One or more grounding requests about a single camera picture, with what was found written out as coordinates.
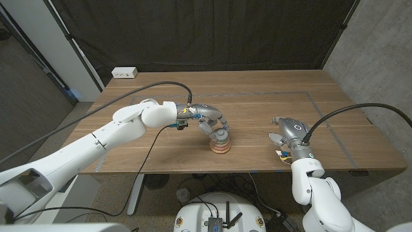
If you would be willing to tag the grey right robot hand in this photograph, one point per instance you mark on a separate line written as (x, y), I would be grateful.
(294, 129)

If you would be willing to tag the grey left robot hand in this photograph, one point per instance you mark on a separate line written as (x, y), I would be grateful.
(206, 111)

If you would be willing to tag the small grey hanoi disk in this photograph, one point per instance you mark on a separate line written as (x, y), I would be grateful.
(221, 135)

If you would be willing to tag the green hanoi disk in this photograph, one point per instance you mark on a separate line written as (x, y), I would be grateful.
(226, 143)

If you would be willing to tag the pink hanoi disk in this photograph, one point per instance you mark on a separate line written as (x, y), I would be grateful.
(220, 146)

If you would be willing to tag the coral red hanoi disk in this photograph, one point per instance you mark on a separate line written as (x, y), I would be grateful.
(220, 149)

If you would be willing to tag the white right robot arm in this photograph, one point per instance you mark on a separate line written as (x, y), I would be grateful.
(322, 199)

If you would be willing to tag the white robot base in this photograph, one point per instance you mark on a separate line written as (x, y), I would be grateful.
(196, 212)

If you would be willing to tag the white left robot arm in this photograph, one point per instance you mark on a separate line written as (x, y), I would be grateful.
(96, 141)

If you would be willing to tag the large orange hanoi disk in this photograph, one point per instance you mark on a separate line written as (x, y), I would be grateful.
(220, 152)

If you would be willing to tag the blue left wrist connector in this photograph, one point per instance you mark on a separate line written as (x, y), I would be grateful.
(197, 116)

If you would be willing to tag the blue wrist connector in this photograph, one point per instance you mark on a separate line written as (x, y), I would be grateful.
(197, 116)
(284, 154)

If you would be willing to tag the blue right wrist connector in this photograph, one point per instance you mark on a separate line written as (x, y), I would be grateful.
(284, 154)

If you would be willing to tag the grey tape outline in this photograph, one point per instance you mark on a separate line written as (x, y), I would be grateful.
(257, 94)

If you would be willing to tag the black backdrop cloth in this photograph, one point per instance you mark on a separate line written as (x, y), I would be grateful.
(206, 32)

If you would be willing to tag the dark round floor fan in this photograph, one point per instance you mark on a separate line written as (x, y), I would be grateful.
(156, 180)

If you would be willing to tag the grey round floor object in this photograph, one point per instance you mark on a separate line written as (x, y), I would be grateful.
(183, 194)

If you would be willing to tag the white power strip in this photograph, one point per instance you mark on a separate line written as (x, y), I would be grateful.
(124, 72)

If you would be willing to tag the black power adapter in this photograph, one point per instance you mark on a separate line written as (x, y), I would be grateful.
(280, 222)

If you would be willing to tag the white table leg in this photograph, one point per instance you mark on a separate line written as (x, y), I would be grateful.
(135, 193)

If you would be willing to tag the grey antenna radio module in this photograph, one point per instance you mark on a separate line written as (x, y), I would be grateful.
(215, 223)

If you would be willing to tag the black backdrop stand pole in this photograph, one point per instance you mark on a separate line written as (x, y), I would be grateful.
(343, 25)
(76, 48)

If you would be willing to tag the blue black foot pedal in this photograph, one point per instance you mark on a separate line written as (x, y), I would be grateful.
(66, 187)

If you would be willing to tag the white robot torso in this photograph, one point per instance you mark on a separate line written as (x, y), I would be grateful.
(64, 228)

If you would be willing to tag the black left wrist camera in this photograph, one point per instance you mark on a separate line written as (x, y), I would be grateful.
(181, 125)

